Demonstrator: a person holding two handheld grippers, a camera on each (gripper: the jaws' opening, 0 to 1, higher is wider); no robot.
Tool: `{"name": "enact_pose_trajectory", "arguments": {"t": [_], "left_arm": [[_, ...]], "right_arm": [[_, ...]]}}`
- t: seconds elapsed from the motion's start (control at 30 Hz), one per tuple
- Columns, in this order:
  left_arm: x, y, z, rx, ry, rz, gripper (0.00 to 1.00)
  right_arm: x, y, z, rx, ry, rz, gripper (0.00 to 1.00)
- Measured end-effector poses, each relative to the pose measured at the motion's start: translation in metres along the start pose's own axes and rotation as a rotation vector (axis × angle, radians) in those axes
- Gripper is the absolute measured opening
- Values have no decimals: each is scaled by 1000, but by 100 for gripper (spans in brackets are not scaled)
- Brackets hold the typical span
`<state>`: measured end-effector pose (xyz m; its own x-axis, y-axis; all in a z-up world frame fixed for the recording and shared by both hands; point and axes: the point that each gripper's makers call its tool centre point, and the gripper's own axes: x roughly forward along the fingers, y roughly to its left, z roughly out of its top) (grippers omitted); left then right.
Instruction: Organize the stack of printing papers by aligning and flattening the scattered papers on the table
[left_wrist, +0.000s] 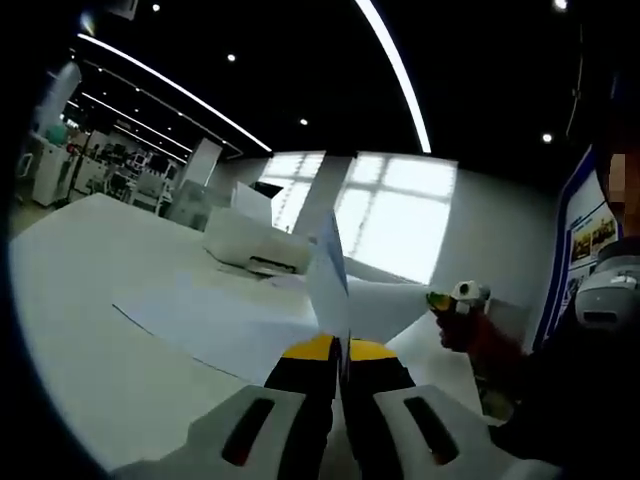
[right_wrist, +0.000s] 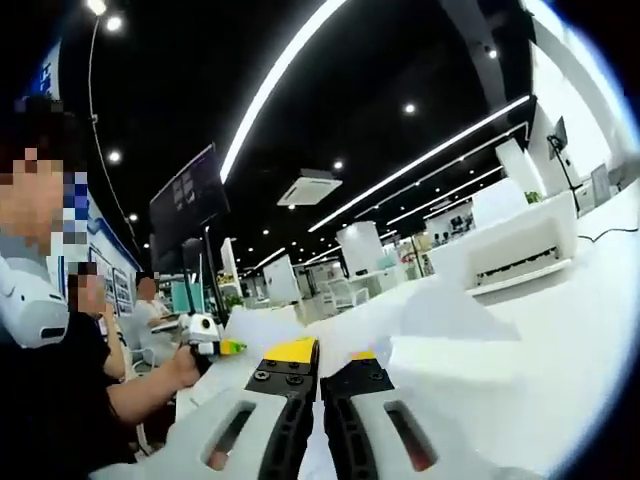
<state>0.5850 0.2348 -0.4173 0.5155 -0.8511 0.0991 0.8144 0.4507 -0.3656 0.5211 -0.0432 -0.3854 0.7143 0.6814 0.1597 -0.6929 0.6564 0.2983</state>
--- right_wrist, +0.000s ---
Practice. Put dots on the long ceiling light strip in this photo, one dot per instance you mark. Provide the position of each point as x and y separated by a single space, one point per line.
265 95

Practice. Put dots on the person's dark shirt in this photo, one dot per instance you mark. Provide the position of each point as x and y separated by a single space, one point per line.
50 410

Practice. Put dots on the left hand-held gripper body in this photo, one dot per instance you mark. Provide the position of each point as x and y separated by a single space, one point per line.
200 335

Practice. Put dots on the background office workstations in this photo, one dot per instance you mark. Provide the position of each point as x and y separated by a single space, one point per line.
350 285

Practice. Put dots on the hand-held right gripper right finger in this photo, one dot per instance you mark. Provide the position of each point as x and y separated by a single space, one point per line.
440 440

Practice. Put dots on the ceiling air conditioner vent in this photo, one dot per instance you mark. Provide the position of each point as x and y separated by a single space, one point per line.
310 187

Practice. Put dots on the white printing paper bundle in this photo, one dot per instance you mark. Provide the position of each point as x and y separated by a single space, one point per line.
280 325

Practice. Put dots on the black pole stand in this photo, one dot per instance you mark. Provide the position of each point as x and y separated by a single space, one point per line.
191 270

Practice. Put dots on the large black screen on stand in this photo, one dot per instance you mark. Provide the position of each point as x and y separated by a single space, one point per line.
185 210

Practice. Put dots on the black monitor on tripod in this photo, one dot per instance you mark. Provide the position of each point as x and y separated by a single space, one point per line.
560 135

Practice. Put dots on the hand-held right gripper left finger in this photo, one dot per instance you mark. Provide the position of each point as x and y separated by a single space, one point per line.
210 430

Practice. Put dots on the white inkjet printer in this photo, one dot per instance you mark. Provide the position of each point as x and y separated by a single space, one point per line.
525 250

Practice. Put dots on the person's left hand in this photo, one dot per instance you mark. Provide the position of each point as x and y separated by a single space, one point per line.
185 367

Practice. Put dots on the white table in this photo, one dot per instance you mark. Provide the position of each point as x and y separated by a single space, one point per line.
565 350

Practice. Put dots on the blue white wall display board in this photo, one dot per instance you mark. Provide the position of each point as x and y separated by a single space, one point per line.
117 285

